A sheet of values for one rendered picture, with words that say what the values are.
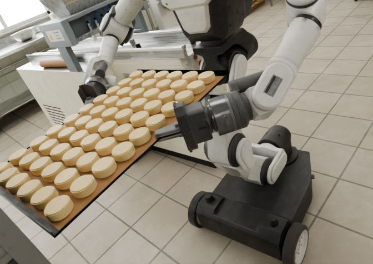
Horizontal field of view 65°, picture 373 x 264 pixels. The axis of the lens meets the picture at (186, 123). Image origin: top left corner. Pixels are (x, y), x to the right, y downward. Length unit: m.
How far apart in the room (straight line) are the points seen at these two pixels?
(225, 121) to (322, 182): 1.31
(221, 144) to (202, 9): 0.52
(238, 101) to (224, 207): 0.99
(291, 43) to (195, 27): 0.44
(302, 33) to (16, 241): 0.66
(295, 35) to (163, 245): 1.38
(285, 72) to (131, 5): 0.79
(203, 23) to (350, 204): 1.21
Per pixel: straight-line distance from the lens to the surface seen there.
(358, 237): 1.67
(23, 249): 0.52
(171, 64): 1.71
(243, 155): 1.22
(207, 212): 1.58
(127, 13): 1.31
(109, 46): 1.30
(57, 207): 0.61
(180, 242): 1.77
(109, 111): 0.86
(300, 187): 1.63
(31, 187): 0.72
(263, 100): 0.64
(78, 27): 2.18
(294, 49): 0.71
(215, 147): 1.23
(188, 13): 1.06
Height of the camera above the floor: 1.35
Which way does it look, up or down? 30 degrees down
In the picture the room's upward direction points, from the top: 20 degrees counter-clockwise
